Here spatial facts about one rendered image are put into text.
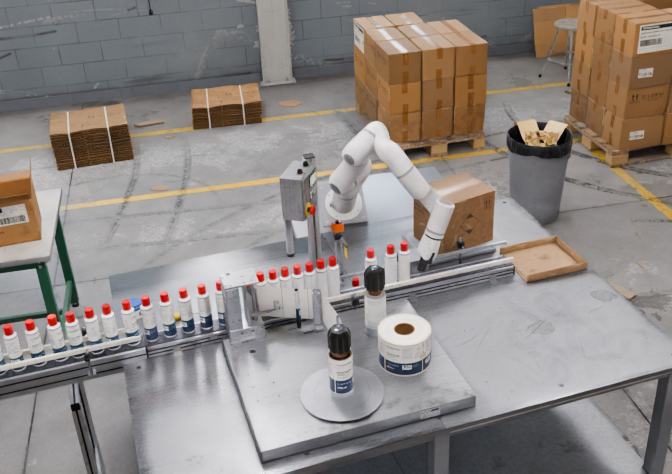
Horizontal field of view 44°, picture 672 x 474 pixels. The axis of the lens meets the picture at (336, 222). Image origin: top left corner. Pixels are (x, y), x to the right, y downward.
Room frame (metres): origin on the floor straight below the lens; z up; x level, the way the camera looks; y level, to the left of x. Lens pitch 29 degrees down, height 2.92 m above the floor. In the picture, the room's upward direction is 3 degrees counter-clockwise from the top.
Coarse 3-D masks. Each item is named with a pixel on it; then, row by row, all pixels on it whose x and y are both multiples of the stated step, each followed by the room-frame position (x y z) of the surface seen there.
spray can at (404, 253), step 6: (402, 246) 3.08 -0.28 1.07; (402, 252) 3.08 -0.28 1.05; (408, 252) 3.08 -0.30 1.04; (402, 258) 3.08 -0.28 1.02; (408, 258) 3.08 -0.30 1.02; (402, 264) 3.08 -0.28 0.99; (408, 264) 3.08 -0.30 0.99; (402, 270) 3.08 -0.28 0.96; (408, 270) 3.08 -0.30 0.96; (402, 276) 3.08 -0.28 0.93; (408, 276) 3.08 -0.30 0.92
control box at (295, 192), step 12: (288, 168) 3.07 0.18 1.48; (312, 168) 3.08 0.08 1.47; (288, 180) 2.98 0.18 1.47; (300, 180) 2.97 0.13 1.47; (288, 192) 2.98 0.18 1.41; (300, 192) 2.97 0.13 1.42; (288, 204) 2.98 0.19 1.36; (300, 204) 2.97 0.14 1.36; (312, 204) 3.05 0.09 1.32; (288, 216) 2.98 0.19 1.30; (300, 216) 2.97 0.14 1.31
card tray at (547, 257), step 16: (544, 240) 3.43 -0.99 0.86; (560, 240) 3.41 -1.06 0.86; (512, 256) 3.34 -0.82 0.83; (528, 256) 3.34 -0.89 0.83; (544, 256) 3.33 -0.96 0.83; (560, 256) 3.32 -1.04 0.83; (576, 256) 3.28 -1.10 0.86; (528, 272) 3.20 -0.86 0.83; (544, 272) 3.15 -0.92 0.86; (560, 272) 3.17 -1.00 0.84
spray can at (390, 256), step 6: (390, 246) 3.07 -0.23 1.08; (390, 252) 3.06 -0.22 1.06; (390, 258) 3.05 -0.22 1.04; (396, 258) 3.07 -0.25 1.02; (390, 264) 3.05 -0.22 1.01; (396, 264) 3.07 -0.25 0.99; (390, 270) 3.05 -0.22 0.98; (396, 270) 3.07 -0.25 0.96; (390, 276) 3.06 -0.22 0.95; (396, 276) 3.07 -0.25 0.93; (390, 282) 3.06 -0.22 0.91
